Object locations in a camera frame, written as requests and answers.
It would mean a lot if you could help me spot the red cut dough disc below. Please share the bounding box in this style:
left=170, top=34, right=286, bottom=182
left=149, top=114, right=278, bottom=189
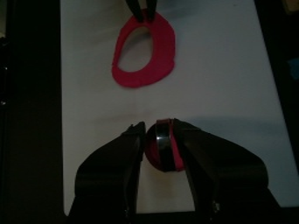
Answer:
left=145, top=117, right=186, bottom=173

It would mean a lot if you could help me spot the white cutting board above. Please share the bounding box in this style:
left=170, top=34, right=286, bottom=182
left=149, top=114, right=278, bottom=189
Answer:
left=59, top=0, right=299, bottom=217

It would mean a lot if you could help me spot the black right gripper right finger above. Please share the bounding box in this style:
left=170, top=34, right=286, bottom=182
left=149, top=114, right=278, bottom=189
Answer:
left=173, top=117, right=286, bottom=224

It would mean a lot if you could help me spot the round metal dough cutter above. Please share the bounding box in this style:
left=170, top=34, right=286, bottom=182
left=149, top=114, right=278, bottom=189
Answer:
left=155, top=118, right=177, bottom=172

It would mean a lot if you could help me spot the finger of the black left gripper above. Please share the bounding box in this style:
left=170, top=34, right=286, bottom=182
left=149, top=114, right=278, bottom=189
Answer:
left=145, top=0, right=159, bottom=22
left=126, top=0, right=146, bottom=23

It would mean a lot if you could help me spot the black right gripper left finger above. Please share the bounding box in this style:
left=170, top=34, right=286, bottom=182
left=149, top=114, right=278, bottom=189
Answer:
left=67, top=121, right=147, bottom=224

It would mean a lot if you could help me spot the red dough ring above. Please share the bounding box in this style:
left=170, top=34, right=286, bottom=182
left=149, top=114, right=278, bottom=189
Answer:
left=111, top=8, right=178, bottom=88

